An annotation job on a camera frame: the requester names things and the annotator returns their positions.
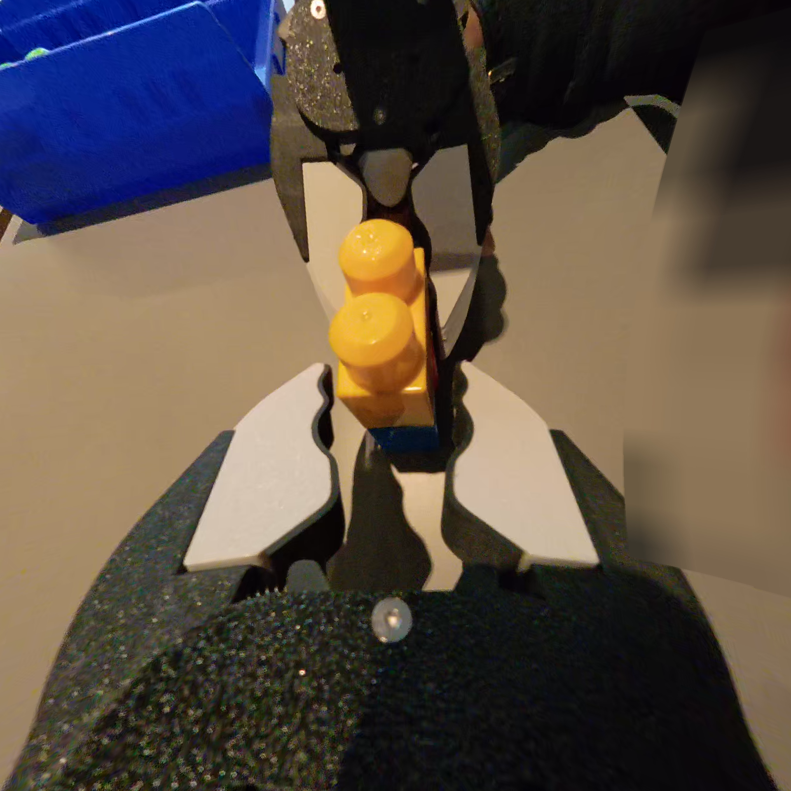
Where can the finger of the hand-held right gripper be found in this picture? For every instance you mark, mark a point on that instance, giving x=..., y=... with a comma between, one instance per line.
x=327, y=216
x=451, y=216

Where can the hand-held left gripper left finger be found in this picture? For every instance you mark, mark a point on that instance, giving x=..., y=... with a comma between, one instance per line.
x=266, y=469

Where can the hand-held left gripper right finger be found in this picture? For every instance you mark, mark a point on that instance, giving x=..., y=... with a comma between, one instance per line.
x=525, y=488

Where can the yellow mega block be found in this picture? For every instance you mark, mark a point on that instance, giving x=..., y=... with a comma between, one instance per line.
x=371, y=333

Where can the blue mega block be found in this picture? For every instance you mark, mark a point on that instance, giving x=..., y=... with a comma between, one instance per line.
x=408, y=437

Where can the blue plastic bin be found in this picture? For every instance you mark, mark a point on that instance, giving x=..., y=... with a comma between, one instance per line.
x=123, y=123

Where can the person's right forearm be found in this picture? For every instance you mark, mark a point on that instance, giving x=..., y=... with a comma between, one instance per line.
x=587, y=49

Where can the green mega block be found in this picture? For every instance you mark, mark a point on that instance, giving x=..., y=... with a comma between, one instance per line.
x=34, y=54

